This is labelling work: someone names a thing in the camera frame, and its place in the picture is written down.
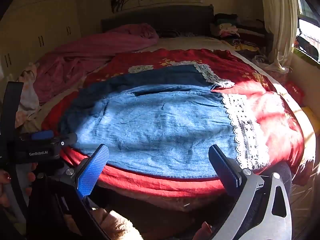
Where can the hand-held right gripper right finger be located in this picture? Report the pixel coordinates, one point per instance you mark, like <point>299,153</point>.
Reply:
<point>225,171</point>

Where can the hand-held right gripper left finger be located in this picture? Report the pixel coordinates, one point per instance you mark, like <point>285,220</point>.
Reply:
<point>93,171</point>

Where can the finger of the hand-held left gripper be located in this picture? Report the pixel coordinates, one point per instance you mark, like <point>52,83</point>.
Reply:
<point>70,139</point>
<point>42,135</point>

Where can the blue denim pants lace trim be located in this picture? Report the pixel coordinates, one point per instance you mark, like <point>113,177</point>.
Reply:
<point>162,130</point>

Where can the person's left hand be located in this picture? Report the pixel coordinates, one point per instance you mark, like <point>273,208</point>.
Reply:
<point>5,177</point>

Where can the light patterned cloth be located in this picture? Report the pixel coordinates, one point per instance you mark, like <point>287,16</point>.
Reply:
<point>27,100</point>

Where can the fluffy beige garment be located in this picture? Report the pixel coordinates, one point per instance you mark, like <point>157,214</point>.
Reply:
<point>117,225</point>

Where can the red floral blanket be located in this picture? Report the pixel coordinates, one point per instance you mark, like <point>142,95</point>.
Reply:
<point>275,110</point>

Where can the pink quilt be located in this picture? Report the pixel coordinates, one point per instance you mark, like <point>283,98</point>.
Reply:
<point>100,45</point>

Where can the red packet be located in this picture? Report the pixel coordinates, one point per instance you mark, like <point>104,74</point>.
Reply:
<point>295,91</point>

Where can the cream wardrobe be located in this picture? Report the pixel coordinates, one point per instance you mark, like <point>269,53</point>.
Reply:
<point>37,17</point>

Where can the cream bed sheet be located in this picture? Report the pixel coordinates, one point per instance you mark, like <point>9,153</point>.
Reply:
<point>187,42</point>

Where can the pile of folded clothes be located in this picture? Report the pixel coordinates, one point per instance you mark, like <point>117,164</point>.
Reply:
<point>232,32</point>

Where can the dark cloth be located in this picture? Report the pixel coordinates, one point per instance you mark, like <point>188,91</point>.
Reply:
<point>307,46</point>

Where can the dark bed headboard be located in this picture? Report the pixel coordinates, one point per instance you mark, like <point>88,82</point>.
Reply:
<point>175,20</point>

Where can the cream curtain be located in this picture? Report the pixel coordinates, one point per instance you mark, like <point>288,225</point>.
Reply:
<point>280,17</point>

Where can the window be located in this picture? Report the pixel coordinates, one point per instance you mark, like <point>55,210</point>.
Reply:
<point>310,27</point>

